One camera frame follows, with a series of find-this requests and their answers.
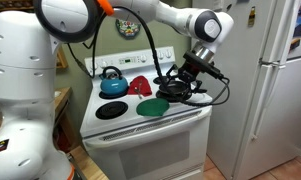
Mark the green round cloth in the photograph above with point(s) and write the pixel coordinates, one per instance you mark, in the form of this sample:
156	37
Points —
153	107

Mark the white refrigerator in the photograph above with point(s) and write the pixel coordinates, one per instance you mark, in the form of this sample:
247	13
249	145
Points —
236	100

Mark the colourful wall decoration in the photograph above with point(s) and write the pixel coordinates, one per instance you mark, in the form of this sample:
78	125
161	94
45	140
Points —
127	29

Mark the yellow black fridge magnet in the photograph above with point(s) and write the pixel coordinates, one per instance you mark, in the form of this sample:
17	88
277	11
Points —
251	16

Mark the white oven door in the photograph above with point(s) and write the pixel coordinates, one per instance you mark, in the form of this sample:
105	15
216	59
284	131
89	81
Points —
150	156

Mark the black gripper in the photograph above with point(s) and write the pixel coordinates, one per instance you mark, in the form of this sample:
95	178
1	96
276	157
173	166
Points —
190	77

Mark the white electric stove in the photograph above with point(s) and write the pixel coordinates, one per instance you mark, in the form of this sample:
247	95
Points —
133	68

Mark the blue tea kettle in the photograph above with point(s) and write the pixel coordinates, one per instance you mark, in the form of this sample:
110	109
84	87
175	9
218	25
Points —
113	86

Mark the small dark fridge magnet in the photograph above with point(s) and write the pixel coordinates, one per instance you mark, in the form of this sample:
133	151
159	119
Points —
229	6

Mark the white stove knob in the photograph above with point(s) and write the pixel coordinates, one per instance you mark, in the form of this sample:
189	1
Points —
161	54
143	58
104	63
169	53

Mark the white paper note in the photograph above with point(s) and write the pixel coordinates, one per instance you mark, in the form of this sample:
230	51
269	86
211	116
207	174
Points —
218	5

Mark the blue paper sheet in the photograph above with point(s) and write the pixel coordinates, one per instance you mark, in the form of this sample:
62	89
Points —
243	1

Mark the black coil burner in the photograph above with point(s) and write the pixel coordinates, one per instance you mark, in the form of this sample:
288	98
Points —
166	99
105	96
111	110
158	80

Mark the wooden spice rack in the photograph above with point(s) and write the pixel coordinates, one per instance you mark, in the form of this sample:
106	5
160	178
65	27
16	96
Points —
10	9
61	61

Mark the red oven mitt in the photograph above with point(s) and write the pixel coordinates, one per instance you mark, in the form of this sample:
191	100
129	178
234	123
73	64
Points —
145	88

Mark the small yellowish photo print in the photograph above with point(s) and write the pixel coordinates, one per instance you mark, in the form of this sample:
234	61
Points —
295	44

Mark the small grey metal object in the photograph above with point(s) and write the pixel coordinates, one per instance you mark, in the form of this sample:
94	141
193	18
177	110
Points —
138	91

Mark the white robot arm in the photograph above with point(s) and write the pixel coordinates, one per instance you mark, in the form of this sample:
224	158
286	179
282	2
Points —
20	83

